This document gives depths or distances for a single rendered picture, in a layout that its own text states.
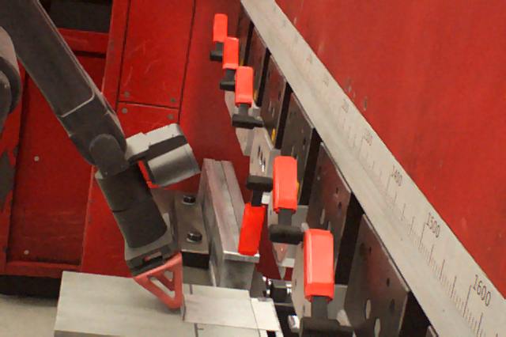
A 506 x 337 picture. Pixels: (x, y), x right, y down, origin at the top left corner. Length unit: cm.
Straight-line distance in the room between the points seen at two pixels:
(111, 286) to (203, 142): 82
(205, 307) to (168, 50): 86
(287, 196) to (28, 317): 263
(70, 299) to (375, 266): 69
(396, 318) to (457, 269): 11
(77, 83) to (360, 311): 56
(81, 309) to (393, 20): 69
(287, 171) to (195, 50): 116
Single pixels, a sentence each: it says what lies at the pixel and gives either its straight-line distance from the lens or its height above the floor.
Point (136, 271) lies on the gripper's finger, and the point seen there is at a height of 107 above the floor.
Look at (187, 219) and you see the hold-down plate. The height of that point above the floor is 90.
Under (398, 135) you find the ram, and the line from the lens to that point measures 82.
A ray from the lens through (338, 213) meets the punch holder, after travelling 96.
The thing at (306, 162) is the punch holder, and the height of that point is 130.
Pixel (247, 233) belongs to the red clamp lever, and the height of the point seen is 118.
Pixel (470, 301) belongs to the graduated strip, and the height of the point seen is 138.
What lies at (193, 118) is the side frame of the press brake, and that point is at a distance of 224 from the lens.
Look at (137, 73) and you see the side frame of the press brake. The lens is 222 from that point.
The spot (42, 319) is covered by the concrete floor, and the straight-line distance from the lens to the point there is 363.
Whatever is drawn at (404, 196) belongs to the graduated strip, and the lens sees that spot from 78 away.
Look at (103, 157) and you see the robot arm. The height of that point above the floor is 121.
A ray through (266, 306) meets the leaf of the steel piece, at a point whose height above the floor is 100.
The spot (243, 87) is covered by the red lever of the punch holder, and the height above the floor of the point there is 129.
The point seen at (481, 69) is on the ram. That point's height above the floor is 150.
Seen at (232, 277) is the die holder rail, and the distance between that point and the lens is 178.
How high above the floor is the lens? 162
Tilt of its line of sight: 18 degrees down
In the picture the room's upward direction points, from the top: 9 degrees clockwise
